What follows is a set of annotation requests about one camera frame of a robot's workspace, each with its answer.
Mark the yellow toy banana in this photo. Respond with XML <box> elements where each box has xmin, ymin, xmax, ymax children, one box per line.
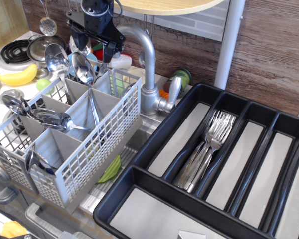
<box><xmin>0</xmin><ymin>64</ymin><xmax>38</xmax><ymax>86</ymax></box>

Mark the silver spoon basket front corner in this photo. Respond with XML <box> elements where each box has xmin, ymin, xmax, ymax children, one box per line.
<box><xmin>25</xmin><ymin>143</ymin><xmax>55</xmax><ymax>176</ymax></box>

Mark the grey plastic cutlery basket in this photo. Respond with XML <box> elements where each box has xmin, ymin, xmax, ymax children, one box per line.
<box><xmin>0</xmin><ymin>68</ymin><xmax>142</xmax><ymax>214</ymax></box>

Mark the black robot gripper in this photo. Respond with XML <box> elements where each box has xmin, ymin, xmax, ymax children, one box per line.
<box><xmin>66</xmin><ymin>0</ymin><xmax>125</xmax><ymax>63</ymax></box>

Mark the silver pot with lid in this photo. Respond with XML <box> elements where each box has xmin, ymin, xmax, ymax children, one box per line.
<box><xmin>27</xmin><ymin>35</ymin><xmax>67</xmax><ymax>68</ymax></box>

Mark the green toy can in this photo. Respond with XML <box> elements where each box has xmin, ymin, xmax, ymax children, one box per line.
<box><xmin>163</xmin><ymin>69</ymin><xmax>193</xmax><ymax>97</ymax></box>

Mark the silver kitchen faucet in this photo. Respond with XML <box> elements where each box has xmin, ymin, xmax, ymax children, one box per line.
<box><xmin>117</xmin><ymin>24</ymin><xmax>182</xmax><ymax>115</ymax></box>

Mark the silver metal fork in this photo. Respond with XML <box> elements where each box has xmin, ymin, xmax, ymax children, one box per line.
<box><xmin>94</xmin><ymin>62</ymin><xmax>108</xmax><ymax>83</ymax></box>

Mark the red toy strawberry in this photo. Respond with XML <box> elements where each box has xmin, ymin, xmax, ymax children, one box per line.
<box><xmin>93</xmin><ymin>49</ymin><xmax>103</xmax><ymax>61</ymax></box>

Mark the large silver spoon centre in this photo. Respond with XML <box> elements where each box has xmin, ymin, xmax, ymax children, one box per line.
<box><xmin>72</xmin><ymin>52</ymin><xmax>100</xmax><ymax>126</ymax></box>

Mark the black cutlery tray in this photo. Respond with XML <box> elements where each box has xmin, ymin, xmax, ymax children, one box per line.
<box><xmin>93</xmin><ymin>84</ymin><xmax>299</xmax><ymax>239</ymax></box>

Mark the silver spoon far left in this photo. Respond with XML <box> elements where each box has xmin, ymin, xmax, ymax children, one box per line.
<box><xmin>1</xmin><ymin>95</ymin><xmax>30</xmax><ymax>116</ymax></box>

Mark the yellow cloth object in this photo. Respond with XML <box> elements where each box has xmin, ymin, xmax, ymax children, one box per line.
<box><xmin>0</xmin><ymin>221</ymin><xmax>28</xmax><ymax>239</ymax></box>

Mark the large silver spoon left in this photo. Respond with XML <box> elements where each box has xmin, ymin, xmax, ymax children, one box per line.
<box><xmin>45</xmin><ymin>43</ymin><xmax>73</xmax><ymax>105</ymax></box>

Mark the round wooden shelf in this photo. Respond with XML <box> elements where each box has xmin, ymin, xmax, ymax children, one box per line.
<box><xmin>119</xmin><ymin>0</ymin><xmax>223</xmax><ymax>16</ymax></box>

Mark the stack of silver forks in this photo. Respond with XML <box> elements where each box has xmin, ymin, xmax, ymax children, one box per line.
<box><xmin>173</xmin><ymin>110</ymin><xmax>236</xmax><ymax>193</ymax></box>

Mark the large silver spoon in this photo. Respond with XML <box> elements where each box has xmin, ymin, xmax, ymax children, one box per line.
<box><xmin>45</xmin><ymin>43</ymin><xmax>73</xmax><ymax>105</ymax></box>
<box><xmin>72</xmin><ymin>52</ymin><xmax>100</xmax><ymax>126</ymax></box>

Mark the orange toy carrot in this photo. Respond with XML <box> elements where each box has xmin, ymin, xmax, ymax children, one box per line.
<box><xmin>159</xmin><ymin>89</ymin><xmax>169</xmax><ymax>100</ymax></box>

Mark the white toy cake slice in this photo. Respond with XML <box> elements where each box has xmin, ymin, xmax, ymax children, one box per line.
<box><xmin>109</xmin><ymin>54</ymin><xmax>132</xmax><ymax>69</ymax></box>

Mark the hanging silver ladle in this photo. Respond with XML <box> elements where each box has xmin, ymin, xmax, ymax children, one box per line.
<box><xmin>69</xmin><ymin>36</ymin><xmax>92</xmax><ymax>56</ymax></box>

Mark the black coil stove burner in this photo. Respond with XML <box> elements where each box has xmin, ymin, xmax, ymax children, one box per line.
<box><xmin>0</xmin><ymin>40</ymin><xmax>30</xmax><ymax>64</ymax></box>

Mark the hanging silver skimmer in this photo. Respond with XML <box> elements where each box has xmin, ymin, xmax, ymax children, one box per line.
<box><xmin>39</xmin><ymin>0</ymin><xmax>57</xmax><ymax>37</ymax></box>

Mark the green toy ball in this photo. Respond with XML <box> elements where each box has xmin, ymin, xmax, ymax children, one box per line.
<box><xmin>36</xmin><ymin>78</ymin><xmax>51</xmax><ymax>91</ymax></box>

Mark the hanging small silver spoon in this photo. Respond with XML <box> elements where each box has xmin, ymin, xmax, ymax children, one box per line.
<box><xmin>139</xmin><ymin>15</ymin><xmax>155</xmax><ymax>68</ymax></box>

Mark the silver spoon lying in basket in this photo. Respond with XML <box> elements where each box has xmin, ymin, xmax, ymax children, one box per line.
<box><xmin>32</xmin><ymin>108</ymin><xmax>92</xmax><ymax>132</ymax></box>

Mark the white metal pole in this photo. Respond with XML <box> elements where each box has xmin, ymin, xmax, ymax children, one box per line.
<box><xmin>214</xmin><ymin>0</ymin><xmax>246</xmax><ymax>90</ymax></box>

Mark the green toy leaf slice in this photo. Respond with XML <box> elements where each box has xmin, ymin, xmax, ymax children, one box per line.
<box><xmin>96</xmin><ymin>155</ymin><xmax>121</xmax><ymax>184</ymax></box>

